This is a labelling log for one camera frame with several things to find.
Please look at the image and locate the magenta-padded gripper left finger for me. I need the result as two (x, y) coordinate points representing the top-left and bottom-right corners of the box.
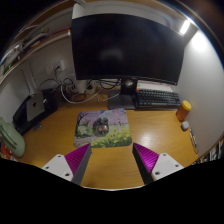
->
(41, 143), (93, 186)

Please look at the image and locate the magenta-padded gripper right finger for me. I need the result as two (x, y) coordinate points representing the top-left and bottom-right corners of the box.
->
(132, 142), (185, 185)

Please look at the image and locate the flower meadow print mouse pad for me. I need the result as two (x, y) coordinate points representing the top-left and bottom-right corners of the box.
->
(73, 107), (133, 149)

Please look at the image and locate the black and silver pen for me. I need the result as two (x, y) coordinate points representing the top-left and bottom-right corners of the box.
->
(188, 127), (200, 155)

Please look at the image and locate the white earbuds case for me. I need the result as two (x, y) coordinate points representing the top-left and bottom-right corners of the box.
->
(180, 120), (190, 131)

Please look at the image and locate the shelf unit with books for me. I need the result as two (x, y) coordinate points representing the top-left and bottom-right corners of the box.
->
(193, 133), (224, 164)

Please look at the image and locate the orange jar with yellow lid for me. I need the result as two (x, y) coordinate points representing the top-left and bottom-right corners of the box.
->
(175, 100), (193, 122)

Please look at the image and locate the pale green plastic object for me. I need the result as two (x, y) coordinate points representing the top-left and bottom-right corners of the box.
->
(0, 116), (26, 158)

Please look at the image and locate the black desk stand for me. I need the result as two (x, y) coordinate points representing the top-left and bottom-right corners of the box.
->
(12, 88), (60, 136)

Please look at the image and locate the silver box computer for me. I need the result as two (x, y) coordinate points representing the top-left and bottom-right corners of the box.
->
(25, 92), (46, 122)

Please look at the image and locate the dark grey mechanical keyboard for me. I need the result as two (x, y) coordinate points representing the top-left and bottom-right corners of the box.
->
(134, 88), (182, 109)

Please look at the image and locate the white power strip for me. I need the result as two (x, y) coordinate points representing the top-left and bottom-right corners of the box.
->
(74, 79), (96, 96)

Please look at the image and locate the black curved monitor with stand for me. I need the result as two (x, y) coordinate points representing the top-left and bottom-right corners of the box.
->
(70, 13), (186, 111)

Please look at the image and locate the white light bar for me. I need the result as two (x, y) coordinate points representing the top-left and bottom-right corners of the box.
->
(179, 19), (192, 35)

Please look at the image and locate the white cable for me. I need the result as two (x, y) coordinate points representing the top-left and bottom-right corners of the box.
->
(59, 81), (102, 105)

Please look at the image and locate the black cable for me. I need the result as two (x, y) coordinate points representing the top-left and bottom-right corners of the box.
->
(63, 77), (122, 103)

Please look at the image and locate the white wall outlet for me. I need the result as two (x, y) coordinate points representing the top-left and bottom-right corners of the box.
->
(44, 59), (67, 76)

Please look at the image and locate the wooden wall shelf with items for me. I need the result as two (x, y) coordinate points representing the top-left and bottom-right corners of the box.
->
(0, 19), (73, 84)

